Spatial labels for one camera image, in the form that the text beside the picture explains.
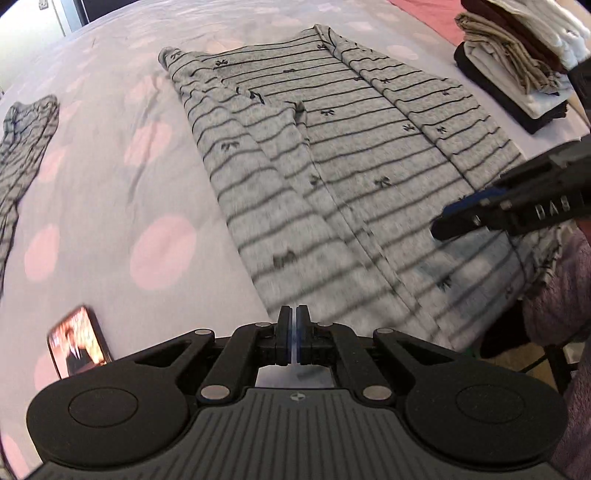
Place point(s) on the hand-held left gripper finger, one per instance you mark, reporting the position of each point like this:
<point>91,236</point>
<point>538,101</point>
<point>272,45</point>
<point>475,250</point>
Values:
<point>288,332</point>
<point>300,332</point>

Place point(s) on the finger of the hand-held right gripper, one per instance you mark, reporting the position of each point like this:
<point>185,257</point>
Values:
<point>531,214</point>
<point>466,206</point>

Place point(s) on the grey striped long-sleeve top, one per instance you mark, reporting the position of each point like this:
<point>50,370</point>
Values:
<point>346,161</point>

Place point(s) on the black folded cloth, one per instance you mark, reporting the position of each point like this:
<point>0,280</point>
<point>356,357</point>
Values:
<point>540,122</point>

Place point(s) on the cream folded cloth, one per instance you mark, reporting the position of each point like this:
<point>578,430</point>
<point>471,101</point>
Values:
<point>508,87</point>

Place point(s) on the beige striped folded cloth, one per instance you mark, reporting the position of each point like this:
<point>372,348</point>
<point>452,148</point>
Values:
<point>503,50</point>

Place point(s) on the dark brown folded cloth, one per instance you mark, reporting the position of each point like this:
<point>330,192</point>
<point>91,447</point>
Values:
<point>508,23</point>

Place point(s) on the plain pink pillow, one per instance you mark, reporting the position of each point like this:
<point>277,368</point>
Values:
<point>429,16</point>

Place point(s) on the smartphone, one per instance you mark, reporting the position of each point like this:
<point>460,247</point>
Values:
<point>76,341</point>

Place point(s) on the pink polka dot bed sheet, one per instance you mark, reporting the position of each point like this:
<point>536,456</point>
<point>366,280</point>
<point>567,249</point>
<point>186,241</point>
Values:
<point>115,184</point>

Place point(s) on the grey striped pants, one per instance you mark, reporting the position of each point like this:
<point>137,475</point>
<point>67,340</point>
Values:
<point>23,147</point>

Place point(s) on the black wardrobe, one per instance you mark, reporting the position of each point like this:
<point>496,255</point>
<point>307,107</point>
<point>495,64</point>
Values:
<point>101,7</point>

